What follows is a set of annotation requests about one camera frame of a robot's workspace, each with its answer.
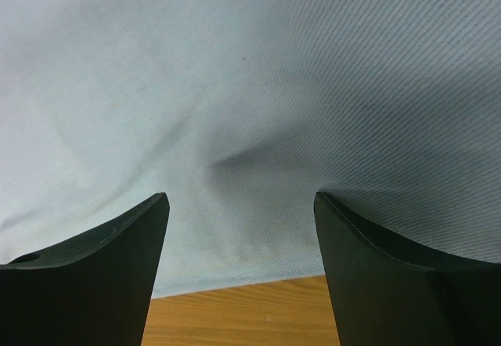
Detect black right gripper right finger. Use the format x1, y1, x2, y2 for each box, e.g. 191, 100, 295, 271
314, 193, 500, 345

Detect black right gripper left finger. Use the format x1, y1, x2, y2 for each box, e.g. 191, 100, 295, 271
1, 193, 169, 345

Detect light blue trousers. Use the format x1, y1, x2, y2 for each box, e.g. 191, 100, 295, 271
1, 0, 500, 296

